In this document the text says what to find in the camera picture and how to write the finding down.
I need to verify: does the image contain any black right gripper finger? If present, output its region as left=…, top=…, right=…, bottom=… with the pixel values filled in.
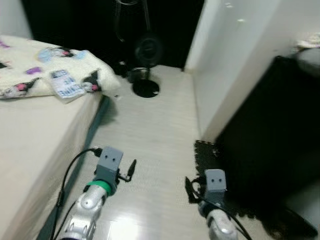
left=184, top=175, right=198, bottom=205

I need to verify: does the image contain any cream sheeted mattress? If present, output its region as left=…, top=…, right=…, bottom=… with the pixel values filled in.
left=0, top=35, right=103, bottom=240

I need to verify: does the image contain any black foam floor mat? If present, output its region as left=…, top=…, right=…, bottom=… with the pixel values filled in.
left=194, top=140, right=281, bottom=221

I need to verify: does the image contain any white wardrobe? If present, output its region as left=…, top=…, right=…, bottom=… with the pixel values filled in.
left=184, top=0, right=320, bottom=143

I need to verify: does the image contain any cream cartoon print blanket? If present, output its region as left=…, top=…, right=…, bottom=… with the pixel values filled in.
left=0, top=35, right=122, bottom=100

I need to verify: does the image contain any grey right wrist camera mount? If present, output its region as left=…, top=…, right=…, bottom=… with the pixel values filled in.
left=205, top=169, right=227, bottom=195

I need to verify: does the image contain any black standing fan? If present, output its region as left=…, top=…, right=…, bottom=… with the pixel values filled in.
left=131, top=31, right=166, bottom=99

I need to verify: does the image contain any cream folded cloth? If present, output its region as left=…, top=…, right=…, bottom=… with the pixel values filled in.
left=297, top=32, right=320, bottom=51

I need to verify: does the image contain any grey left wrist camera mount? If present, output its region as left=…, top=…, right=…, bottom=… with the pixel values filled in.
left=94, top=147, right=124, bottom=182

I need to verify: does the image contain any grey rounded bag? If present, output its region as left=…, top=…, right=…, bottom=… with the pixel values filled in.
left=295, top=47, right=320, bottom=77

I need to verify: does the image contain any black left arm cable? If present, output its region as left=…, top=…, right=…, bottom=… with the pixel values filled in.
left=50, top=148, right=103, bottom=240

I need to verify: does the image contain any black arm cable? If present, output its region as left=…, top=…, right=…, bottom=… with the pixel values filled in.
left=50, top=148, right=103, bottom=240
left=192, top=195, right=253, bottom=240

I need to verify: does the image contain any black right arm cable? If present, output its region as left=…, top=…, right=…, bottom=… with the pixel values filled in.
left=192, top=195, right=253, bottom=240

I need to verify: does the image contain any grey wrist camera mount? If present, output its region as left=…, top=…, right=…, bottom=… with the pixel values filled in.
left=205, top=169, right=227, bottom=195
left=94, top=147, right=124, bottom=182

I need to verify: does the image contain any black cabinet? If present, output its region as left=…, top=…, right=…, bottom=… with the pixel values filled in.
left=215, top=54, right=320, bottom=236

